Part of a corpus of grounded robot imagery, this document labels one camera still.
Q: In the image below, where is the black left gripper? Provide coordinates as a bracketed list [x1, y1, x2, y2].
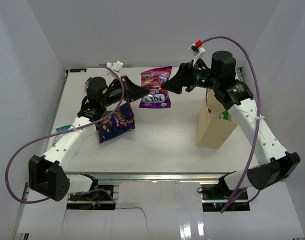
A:
[101, 75, 150, 108]

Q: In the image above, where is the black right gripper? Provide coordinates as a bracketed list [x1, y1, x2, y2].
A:
[162, 59, 221, 95]

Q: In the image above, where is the pink Fox's candy bag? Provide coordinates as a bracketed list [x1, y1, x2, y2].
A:
[138, 66, 173, 109]

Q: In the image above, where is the dark blue purple snack bag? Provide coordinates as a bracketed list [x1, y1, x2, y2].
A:
[97, 103, 136, 144]

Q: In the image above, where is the green Fox's candy bag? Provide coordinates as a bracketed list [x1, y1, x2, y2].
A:
[218, 111, 229, 121]

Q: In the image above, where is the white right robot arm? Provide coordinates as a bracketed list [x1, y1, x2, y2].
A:
[162, 51, 301, 200]

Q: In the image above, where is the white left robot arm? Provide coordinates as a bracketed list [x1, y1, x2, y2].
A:
[28, 76, 149, 202]

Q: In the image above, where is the brown paper bag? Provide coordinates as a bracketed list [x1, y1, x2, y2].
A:
[196, 89, 238, 149]

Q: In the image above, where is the small purple candy packet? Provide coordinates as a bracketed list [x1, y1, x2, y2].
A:
[85, 77, 92, 91]

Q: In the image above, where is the left black XDOF label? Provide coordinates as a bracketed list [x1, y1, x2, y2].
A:
[69, 68, 87, 73]

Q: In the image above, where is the teal white snack packet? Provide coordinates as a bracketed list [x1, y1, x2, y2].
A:
[52, 125, 72, 146]

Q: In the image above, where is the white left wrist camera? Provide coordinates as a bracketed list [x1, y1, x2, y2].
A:
[106, 60, 124, 74]

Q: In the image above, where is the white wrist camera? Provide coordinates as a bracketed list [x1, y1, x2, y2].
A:
[106, 60, 124, 74]
[188, 40, 206, 67]

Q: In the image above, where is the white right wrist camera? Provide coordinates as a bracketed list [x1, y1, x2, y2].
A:
[188, 40, 206, 67]

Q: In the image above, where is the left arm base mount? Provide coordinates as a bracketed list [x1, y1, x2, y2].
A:
[67, 184, 118, 210]

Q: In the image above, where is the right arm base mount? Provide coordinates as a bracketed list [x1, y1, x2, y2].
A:
[197, 184, 251, 213]

